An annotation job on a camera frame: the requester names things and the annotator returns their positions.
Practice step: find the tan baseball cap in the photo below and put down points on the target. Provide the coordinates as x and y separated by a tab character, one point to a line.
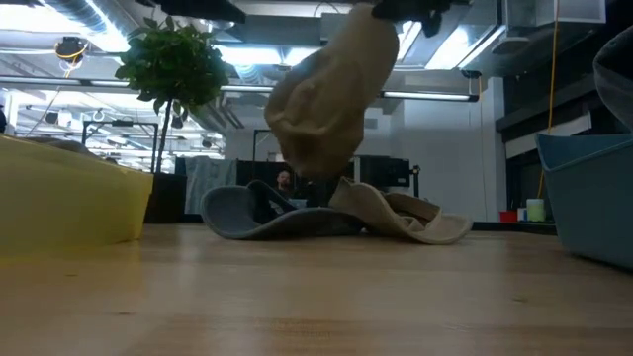
395	212
69	147
321	109

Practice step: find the blue denim baseball cap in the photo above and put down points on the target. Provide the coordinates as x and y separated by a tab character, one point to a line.
232	212
615	79

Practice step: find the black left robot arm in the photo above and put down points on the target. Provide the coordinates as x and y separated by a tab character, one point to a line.
207	10

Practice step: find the black equipment cart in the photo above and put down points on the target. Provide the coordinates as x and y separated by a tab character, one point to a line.
390	170

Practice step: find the person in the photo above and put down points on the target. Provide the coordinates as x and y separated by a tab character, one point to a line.
283	179

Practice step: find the black partition panel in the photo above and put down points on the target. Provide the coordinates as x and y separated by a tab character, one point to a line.
247	170

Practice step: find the red box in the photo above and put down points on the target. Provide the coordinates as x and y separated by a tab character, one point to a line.
508	217

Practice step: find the pale green container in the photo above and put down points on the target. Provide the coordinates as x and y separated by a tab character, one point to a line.
535	210

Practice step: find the potted green plant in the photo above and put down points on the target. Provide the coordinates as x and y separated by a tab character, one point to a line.
173	69

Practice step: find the grey cloth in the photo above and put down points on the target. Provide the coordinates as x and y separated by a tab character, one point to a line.
212	178

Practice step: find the teal plastic bin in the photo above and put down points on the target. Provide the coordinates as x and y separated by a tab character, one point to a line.
593	207

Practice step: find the yellow plastic bin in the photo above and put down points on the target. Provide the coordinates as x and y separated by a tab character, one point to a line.
64	207

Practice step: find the black ceiling camera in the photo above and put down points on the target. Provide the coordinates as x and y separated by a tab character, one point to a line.
471	74

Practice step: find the grey wall vent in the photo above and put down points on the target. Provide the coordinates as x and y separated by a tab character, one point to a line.
372	123

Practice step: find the black metal table frame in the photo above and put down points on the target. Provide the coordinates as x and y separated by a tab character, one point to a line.
514	227

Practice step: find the silver ventilation duct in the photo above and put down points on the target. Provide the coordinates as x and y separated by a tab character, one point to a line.
74	10

